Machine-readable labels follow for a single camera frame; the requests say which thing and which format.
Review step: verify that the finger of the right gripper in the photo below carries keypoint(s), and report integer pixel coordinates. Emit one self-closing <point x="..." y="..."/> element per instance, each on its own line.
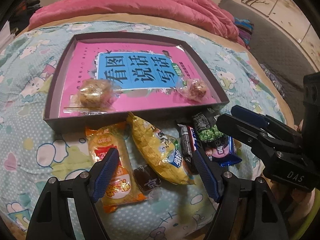
<point x="269" y="124"/>
<point x="262" y="146"/>

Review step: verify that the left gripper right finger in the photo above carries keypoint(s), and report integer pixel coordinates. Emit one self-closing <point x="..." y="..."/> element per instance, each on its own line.
<point x="246" y="209"/>

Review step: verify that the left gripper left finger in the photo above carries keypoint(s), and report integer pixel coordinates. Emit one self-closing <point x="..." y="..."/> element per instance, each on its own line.
<point x="51" y="218"/>

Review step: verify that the blue Oreo packet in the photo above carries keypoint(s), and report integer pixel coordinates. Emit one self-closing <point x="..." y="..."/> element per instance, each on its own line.
<point x="222" y="151"/>

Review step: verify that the black green-pea snack packet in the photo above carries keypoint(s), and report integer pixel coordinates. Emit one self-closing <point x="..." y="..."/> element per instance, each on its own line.
<point x="205" y="126"/>

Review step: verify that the orange cake bar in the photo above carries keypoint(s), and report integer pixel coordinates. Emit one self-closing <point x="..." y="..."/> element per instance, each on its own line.
<point x="114" y="185"/>

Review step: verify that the clear-wrapped red candy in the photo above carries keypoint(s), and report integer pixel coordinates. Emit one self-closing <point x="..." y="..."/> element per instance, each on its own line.
<point x="193" y="89"/>

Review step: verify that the yellow snack packet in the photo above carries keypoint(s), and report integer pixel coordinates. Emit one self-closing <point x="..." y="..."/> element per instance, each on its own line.
<point x="160" y="151"/>

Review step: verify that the small dark brown candy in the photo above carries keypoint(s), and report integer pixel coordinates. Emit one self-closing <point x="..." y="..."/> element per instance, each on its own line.
<point x="148" y="182"/>

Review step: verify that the clear-wrapped crumbly pastry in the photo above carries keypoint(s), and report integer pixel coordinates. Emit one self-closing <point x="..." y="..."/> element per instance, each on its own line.
<point x="94" y="97"/>

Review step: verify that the snickers chocolate bar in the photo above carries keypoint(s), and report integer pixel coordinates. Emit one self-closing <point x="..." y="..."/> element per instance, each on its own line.
<point x="188" y="142"/>

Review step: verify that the person's hand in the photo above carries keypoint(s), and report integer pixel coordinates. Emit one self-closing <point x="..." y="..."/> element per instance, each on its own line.
<point x="299" y="127"/>

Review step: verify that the grey quilted headboard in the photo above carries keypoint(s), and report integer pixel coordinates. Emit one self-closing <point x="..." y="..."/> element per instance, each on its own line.
<point x="273" y="48"/>

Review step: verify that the striped colourful cloth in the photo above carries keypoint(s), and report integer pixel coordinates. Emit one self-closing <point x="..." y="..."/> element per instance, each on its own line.
<point x="246" y="28"/>

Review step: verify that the Hello Kitty blue quilt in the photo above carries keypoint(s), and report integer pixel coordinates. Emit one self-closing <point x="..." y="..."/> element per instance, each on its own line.
<point x="31" y="152"/>

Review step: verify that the pink Chinese workbook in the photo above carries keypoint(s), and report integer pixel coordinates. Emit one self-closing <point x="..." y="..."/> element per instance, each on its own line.
<point x="146" y="73"/>

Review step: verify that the pink blanket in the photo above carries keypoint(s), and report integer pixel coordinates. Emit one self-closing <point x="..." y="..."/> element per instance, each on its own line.
<point x="204" y="14"/>

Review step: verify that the dark shallow box tray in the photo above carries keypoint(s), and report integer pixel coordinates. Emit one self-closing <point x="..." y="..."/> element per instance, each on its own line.
<point x="217" y="99"/>

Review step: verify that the dark clothes pile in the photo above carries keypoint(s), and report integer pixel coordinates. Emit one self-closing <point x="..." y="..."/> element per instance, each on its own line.
<point x="19" y="20"/>

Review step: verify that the tree wall painting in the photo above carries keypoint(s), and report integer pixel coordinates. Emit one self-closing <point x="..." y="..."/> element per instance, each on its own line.
<point x="287" y="15"/>

